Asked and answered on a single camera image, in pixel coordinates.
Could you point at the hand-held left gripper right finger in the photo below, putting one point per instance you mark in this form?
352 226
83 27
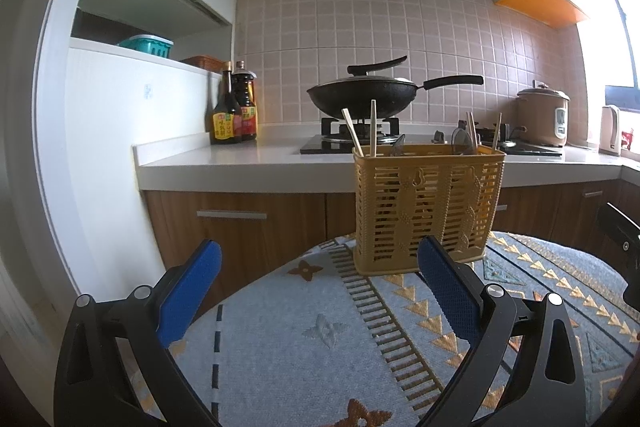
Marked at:
447 292

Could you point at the small red packet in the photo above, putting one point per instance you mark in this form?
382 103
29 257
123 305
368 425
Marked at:
628 141

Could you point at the beige rice cooker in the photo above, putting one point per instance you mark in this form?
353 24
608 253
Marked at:
542 112

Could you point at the teal plastic basket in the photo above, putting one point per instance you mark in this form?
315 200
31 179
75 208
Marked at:
147 46

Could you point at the black gas stove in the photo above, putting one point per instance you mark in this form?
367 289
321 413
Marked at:
320 145

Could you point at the window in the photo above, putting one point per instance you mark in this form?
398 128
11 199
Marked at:
615 32

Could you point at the black wok lid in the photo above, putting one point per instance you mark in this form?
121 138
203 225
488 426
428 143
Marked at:
375 67

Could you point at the wooden base cabinet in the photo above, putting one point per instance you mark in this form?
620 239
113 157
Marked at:
250 247

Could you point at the white electric kettle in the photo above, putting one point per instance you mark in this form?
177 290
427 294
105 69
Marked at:
611 129

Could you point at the brown woven basket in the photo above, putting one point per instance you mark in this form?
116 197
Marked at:
202 63

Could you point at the beige plastic utensil basket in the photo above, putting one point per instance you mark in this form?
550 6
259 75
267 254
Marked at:
425 207

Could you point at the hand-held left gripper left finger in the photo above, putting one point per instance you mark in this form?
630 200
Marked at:
190 292

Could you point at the blue patterned tablecloth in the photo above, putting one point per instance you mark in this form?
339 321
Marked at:
300 357

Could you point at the wooden chopstick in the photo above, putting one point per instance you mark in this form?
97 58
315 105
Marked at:
472 127
373 127
497 132
351 132

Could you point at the black wok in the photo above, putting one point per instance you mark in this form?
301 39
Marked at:
360 99

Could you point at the red label sauce bottle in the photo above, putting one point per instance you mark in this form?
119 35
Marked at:
248 112

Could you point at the dark soy sauce bottle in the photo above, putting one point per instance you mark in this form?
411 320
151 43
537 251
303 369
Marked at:
226 117

